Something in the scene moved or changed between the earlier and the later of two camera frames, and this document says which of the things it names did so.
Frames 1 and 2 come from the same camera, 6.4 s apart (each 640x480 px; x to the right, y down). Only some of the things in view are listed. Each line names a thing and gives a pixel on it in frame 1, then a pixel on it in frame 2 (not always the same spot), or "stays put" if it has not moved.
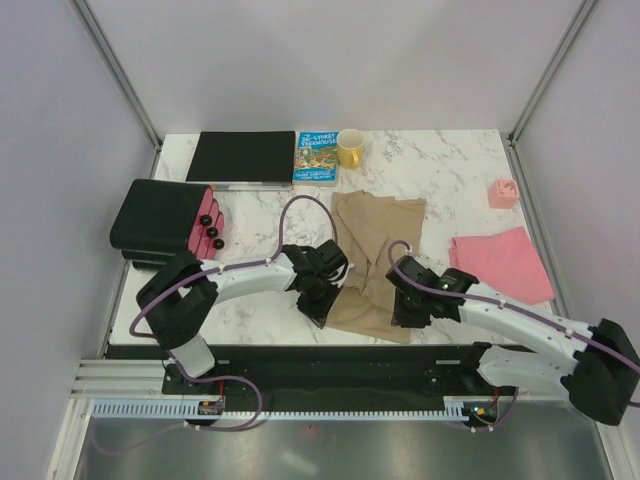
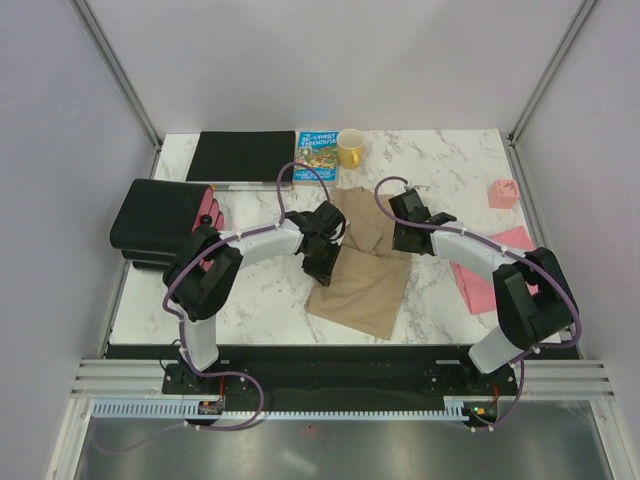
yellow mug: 349,147 stays put
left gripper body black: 315,301 → 319,263
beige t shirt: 366,226 stays put
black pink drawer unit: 159,220 stays put
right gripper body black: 406,311 → 400,242
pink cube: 503,193 stays put
